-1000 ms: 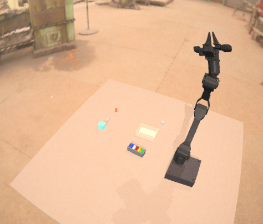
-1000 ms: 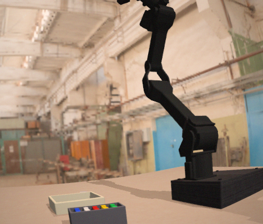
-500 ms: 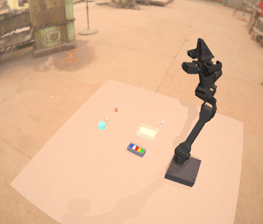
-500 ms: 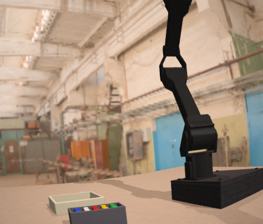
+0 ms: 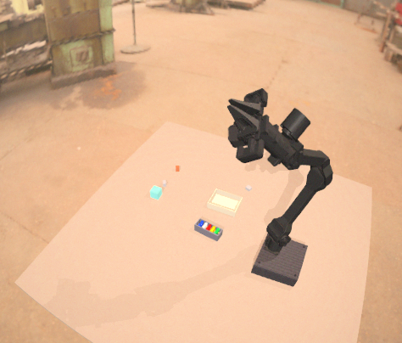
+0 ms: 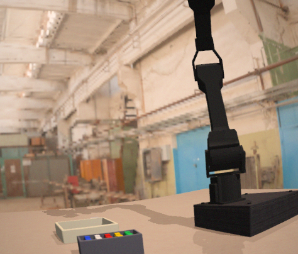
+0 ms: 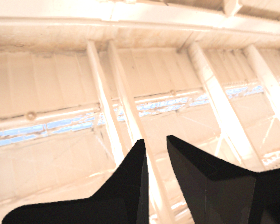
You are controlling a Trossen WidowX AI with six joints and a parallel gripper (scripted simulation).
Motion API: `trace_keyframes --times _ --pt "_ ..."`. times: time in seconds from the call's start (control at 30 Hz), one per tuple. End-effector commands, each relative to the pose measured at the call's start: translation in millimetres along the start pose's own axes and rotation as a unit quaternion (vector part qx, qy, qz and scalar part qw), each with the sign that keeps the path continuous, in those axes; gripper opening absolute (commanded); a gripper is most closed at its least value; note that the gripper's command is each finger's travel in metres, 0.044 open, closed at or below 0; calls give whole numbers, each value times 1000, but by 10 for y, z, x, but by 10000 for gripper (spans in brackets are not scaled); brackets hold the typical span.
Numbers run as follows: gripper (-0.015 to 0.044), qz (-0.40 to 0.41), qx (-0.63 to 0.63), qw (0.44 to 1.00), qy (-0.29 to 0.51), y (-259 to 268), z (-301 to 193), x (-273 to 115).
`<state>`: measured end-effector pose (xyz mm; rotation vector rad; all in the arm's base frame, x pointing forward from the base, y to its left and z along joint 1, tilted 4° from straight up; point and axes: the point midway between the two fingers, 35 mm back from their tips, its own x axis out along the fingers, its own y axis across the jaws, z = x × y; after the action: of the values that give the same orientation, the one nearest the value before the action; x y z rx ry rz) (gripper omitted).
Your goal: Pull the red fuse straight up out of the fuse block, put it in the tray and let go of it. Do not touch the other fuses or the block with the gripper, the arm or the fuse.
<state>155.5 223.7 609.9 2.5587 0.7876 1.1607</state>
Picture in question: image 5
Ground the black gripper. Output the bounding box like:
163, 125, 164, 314
227, 88, 281, 163

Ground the white shallow tray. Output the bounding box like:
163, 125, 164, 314
207, 188, 243, 217

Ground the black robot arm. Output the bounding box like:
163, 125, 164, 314
227, 108, 333, 256

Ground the light teal cube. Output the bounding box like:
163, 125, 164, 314
150, 186, 162, 200

